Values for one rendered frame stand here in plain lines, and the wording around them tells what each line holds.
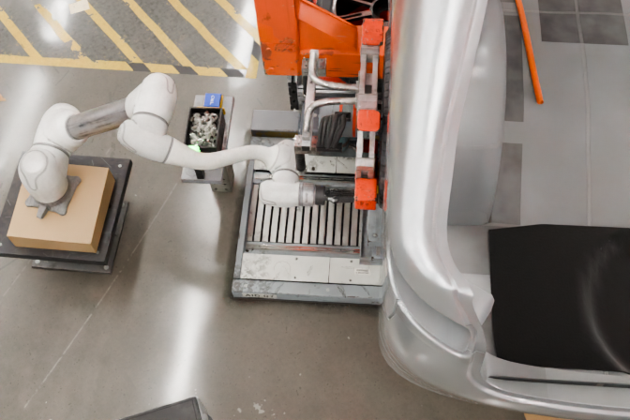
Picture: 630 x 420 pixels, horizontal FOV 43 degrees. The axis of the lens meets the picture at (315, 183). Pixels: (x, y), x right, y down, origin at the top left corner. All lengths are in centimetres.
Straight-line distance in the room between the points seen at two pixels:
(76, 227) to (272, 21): 116
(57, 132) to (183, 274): 85
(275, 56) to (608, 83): 133
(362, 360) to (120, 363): 102
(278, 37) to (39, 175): 109
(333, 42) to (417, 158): 149
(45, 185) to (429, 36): 181
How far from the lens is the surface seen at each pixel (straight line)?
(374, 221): 345
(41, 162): 329
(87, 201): 347
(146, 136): 287
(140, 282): 369
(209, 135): 331
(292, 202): 301
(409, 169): 191
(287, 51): 336
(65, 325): 371
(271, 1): 315
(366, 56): 279
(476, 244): 268
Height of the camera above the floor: 330
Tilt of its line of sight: 60 degrees down
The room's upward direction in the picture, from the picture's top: 4 degrees counter-clockwise
